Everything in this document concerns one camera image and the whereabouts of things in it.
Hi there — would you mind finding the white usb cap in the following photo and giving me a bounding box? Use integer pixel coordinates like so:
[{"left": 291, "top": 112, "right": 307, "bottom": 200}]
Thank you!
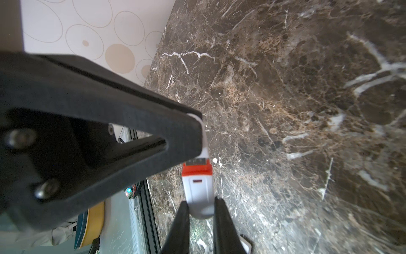
[
  {"left": 181, "top": 158, "right": 215, "bottom": 220},
  {"left": 187, "top": 113, "right": 210, "bottom": 159}
]

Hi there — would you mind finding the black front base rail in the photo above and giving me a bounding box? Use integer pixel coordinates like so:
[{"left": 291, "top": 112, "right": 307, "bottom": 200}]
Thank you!
[{"left": 137, "top": 179, "right": 161, "bottom": 254}]

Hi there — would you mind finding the white usb drive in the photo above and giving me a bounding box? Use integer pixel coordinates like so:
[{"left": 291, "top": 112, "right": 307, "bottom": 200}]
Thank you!
[{"left": 239, "top": 235, "right": 252, "bottom": 254}]

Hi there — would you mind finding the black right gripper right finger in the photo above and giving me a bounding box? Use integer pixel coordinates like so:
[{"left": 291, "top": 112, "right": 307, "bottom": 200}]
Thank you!
[{"left": 214, "top": 197, "right": 246, "bottom": 254}]

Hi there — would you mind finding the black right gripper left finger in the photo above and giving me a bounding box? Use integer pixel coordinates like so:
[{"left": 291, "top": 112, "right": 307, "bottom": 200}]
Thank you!
[{"left": 160, "top": 201, "right": 190, "bottom": 254}]

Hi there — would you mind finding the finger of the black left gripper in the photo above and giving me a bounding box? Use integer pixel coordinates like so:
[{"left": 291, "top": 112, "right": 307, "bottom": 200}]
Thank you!
[{"left": 1, "top": 52, "right": 203, "bottom": 231}]

